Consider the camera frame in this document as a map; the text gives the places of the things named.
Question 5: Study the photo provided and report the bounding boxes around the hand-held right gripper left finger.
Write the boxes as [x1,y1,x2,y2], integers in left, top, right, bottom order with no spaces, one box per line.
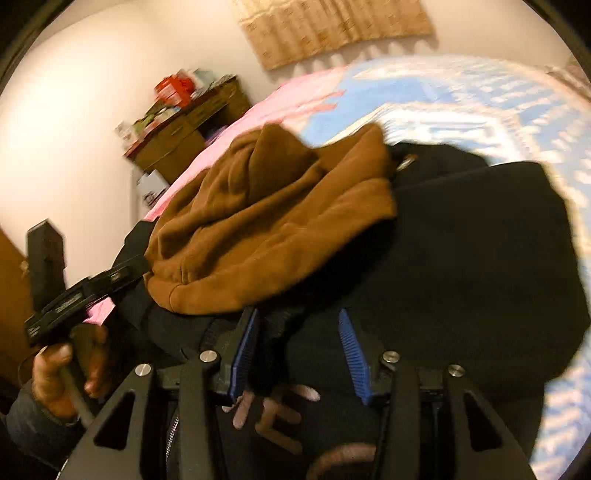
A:
[62,307,260,480]

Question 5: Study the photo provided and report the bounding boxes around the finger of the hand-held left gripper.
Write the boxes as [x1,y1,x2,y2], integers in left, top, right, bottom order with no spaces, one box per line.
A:
[111,255,151,302]

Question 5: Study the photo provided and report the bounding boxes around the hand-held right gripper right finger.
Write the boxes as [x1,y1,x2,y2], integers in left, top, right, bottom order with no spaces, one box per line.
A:
[338,308,527,480]

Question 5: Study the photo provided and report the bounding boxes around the black hooded zip jacket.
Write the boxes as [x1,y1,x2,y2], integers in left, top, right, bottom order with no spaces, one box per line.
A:
[106,122,591,480]

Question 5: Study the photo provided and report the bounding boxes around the person's left forearm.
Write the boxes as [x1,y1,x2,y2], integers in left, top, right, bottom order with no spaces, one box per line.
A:
[4,378,70,464]

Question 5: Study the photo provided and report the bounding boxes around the person's left hand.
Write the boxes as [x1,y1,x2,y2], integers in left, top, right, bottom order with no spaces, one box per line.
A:
[32,325,110,418]

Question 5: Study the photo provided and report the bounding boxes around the brown wooden panel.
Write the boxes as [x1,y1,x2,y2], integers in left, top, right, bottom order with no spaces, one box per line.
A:
[0,226,37,381]

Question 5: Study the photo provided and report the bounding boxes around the white printed paper bag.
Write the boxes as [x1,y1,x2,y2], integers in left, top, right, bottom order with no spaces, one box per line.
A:
[134,170,170,206]

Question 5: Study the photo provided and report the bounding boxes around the brown wooden desk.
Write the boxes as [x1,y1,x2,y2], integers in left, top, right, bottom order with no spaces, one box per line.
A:
[122,76,252,185]

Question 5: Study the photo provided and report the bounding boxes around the green cloth pile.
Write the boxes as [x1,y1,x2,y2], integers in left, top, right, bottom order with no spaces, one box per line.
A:
[139,104,182,126]

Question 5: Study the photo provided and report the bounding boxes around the red gift box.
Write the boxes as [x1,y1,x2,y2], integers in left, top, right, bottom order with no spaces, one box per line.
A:
[154,71,195,107]

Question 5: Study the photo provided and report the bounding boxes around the bed with pink blue sheet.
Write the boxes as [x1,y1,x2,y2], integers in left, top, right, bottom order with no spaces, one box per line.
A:
[88,55,591,480]

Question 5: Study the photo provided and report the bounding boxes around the beige window curtain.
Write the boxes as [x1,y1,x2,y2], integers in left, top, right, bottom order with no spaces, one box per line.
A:
[233,0,437,71]

